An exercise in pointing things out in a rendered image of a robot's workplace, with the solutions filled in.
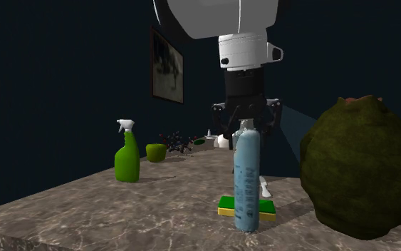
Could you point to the large mossy green sack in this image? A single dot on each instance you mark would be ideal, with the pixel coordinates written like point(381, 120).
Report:
point(360, 167)

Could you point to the white utensil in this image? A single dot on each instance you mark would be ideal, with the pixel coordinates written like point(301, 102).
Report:
point(264, 187)

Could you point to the dark molecule model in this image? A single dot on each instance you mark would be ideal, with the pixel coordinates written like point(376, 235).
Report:
point(178, 143)

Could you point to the small green dish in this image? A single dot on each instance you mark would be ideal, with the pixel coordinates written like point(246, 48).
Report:
point(199, 141)

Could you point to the green and yellow sponge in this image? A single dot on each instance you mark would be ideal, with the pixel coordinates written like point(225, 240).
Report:
point(226, 205)

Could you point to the light blue bottle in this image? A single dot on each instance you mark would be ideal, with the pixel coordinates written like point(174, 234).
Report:
point(246, 180)

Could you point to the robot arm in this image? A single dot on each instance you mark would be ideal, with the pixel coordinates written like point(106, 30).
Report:
point(221, 17)

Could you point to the small white dispenser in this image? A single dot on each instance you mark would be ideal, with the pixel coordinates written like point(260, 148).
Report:
point(209, 135)

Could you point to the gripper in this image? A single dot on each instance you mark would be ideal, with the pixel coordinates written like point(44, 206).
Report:
point(244, 88)

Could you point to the dark framed wall picture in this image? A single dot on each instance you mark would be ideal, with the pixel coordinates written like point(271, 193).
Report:
point(167, 66)

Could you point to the green spray bottle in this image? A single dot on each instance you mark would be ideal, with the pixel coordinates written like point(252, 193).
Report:
point(127, 161)

